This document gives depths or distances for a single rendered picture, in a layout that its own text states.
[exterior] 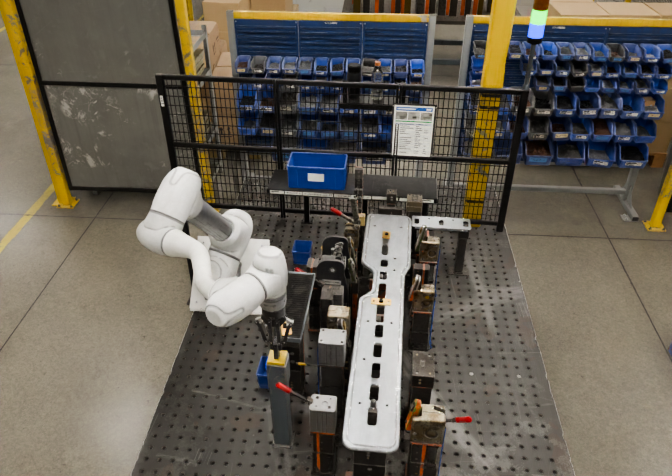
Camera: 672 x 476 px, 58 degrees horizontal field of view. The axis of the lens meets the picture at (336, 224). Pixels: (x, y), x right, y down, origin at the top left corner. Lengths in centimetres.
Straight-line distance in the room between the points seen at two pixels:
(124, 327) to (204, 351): 135
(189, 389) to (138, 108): 262
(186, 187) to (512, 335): 161
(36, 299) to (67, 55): 171
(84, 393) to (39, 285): 112
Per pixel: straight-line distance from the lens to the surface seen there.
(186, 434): 255
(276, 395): 223
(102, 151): 506
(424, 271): 276
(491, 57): 315
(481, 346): 286
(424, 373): 226
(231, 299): 174
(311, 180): 320
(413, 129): 324
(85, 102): 492
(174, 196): 223
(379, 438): 210
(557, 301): 431
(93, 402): 373
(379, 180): 331
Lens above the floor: 269
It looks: 34 degrees down
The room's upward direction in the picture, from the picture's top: straight up
